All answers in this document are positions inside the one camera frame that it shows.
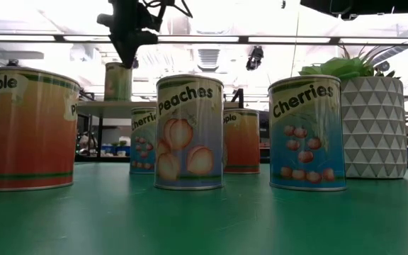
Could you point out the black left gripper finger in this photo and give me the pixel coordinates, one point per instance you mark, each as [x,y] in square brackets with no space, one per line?
[122,49]
[133,49]

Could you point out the green label can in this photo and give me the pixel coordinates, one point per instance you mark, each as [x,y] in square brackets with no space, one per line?
[117,85]

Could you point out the blue cherries label can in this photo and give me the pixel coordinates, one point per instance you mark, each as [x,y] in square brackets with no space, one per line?
[142,141]
[306,141]

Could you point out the peaches label can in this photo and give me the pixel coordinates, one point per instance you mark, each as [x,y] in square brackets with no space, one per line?
[189,141]

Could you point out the orange pineapple label can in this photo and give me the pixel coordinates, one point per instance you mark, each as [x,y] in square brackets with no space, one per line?
[30,134]
[242,141]

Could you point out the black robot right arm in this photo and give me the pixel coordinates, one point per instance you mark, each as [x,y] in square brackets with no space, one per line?
[367,5]

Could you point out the wooden shelf with black legs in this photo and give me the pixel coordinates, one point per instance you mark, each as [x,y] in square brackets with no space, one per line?
[115,110]

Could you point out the overhead LED light bar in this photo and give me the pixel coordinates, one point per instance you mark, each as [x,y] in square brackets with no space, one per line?
[57,38]

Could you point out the ceiling air vent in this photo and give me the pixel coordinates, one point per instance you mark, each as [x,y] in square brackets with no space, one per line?
[208,58]

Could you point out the blue storage bin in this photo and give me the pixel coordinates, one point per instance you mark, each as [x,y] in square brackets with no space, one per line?
[123,151]
[107,150]

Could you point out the green table mat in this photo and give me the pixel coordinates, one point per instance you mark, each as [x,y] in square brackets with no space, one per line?
[204,226]

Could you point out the succulent in white patterned pot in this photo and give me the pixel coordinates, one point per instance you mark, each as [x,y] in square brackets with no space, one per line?
[374,134]

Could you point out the black ceiling-mounted camera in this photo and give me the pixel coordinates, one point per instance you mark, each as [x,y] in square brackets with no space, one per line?
[135,63]
[255,58]
[12,63]

